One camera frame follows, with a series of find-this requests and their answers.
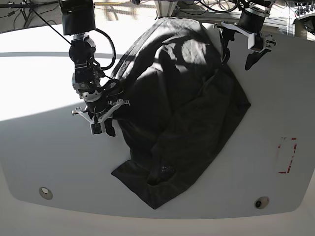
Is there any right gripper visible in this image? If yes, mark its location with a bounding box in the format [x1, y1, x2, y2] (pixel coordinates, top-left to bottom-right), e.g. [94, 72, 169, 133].
[71, 95, 130, 137]

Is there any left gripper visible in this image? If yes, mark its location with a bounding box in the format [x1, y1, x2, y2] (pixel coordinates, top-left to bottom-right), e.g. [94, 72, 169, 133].
[219, 6, 276, 70]

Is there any dark grey T-shirt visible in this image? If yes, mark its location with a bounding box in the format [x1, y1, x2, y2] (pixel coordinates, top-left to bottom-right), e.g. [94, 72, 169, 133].
[112, 18, 250, 209]

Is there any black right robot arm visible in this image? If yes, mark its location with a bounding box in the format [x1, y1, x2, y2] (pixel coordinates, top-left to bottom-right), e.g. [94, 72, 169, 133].
[59, 0, 129, 137]

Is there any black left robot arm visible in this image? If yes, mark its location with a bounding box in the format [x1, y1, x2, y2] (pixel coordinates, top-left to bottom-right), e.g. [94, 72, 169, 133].
[218, 0, 276, 70]

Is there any left table grommet hole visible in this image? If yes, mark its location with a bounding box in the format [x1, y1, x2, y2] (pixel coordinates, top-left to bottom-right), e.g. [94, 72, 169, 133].
[39, 187, 53, 200]

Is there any table grommet hole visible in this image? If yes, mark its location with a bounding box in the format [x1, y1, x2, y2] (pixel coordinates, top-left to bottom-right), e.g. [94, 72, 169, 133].
[39, 187, 53, 200]
[254, 196, 270, 209]

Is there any red tape rectangle marking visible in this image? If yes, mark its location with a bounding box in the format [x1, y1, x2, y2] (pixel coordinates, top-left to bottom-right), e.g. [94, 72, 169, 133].
[275, 137, 298, 174]

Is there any black tripod stand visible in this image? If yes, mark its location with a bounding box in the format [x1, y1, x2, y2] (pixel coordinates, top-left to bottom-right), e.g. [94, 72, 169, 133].
[0, 0, 58, 29]

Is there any right table grommet hole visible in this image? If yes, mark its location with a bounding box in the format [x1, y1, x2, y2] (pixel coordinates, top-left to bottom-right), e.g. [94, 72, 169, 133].
[254, 196, 270, 209]

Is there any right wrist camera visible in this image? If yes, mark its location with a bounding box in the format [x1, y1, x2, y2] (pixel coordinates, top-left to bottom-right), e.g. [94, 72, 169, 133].
[90, 123, 103, 135]

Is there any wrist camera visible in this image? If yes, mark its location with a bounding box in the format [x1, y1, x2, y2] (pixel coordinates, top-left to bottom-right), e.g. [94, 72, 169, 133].
[248, 33, 263, 52]
[90, 123, 103, 135]

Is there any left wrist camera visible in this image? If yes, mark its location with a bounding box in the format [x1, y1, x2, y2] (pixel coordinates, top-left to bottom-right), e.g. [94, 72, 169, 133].
[248, 33, 263, 52]

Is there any aluminium rail with cables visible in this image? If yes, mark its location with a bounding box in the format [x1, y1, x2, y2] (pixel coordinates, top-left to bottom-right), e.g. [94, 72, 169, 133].
[174, 9, 289, 35]

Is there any black cable bundle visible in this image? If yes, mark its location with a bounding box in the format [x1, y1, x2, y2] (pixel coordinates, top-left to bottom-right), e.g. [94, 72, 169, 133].
[196, 0, 244, 12]

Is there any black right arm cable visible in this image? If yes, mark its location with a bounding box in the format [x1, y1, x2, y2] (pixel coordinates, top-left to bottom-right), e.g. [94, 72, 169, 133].
[94, 28, 124, 94]

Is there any aluminium frame post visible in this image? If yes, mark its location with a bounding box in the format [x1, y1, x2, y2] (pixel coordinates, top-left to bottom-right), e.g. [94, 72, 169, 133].
[154, 0, 178, 19]

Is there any yellow cable on floor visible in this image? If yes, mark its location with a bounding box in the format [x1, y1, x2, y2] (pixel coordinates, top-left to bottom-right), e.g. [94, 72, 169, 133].
[94, 1, 124, 8]

